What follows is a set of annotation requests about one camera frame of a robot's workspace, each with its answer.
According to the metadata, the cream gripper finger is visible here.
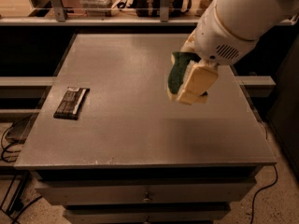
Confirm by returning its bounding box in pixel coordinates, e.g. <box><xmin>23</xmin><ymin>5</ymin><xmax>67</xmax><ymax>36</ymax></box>
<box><xmin>180</xmin><ymin>32</ymin><xmax>195</xmax><ymax>53</ymax></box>
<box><xmin>176</xmin><ymin>61</ymin><xmax>219</xmax><ymax>105</ymax></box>

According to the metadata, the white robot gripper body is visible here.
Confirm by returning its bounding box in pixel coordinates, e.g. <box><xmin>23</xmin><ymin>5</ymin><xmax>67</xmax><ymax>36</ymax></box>
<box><xmin>194</xmin><ymin>0</ymin><xmax>257</xmax><ymax>65</ymax></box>

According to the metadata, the green and yellow sponge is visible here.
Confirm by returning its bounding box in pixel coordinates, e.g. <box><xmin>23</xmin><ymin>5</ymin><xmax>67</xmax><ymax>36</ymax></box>
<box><xmin>167</xmin><ymin>51</ymin><xmax>207</xmax><ymax>105</ymax></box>

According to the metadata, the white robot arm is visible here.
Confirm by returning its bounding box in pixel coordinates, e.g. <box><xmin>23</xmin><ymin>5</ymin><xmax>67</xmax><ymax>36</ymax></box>
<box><xmin>167</xmin><ymin>0</ymin><xmax>299</xmax><ymax>105</ymax></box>

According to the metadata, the rxbar chocolate bar wrapper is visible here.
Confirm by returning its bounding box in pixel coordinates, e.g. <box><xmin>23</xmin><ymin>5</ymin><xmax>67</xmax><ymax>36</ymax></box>
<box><xmin>53</xmin><ymin>87</ymin><xmax>90</xmax><ymax>120</ymax></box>

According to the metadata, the black backpack on shelf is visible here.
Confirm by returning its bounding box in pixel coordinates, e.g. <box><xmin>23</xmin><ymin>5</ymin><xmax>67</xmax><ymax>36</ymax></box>
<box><xmin>117</xmin><ymin>0</ymin><xmax>192</xmax><ymax>17</ymax></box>

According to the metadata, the grey lower drawer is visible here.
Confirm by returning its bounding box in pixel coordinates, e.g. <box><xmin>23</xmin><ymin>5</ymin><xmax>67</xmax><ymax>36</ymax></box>
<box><xmin>63</xmin><ymin>203</ymin><xmax>231</xmax><ymax>224</ymax></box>

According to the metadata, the grey drawer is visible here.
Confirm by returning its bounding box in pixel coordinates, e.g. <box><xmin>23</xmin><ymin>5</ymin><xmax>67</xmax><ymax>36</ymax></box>
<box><xmin>36</xmin><ymin>178</ymin><xmax>256</xmax><ymax>206</ymax></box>
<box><xmin>63</xmin><ymin>203</ymin><xmax>231</xmax><ymax>224</ymax></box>

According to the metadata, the grey upper drawer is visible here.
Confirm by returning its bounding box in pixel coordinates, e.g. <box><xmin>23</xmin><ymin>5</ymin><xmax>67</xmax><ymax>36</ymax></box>
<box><xmin>36</xmin><ymin>178</ymin><xmax>256</xmax><ymax>206</ymax></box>

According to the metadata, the black floor cable right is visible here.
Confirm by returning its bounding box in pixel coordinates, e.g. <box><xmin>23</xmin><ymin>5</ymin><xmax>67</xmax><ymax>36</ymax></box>
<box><xmin>249</xmin><ymin>164</ymin><xmax>279</xmax><ymax>224</ymax></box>

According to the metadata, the grey metal shelf rail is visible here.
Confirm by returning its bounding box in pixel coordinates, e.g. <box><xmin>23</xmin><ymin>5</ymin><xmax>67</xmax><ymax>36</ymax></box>
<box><xmin>0</xmin><ymin>0</ymin><xmax>297</xmax><ymax>27</ymax></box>

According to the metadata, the black floor cables left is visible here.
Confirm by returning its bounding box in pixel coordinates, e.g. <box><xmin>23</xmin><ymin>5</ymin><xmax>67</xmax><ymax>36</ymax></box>
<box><xmin>0</xmin><ymin>115</ymin><xmax>43</xmax><ymax>224</ymax></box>

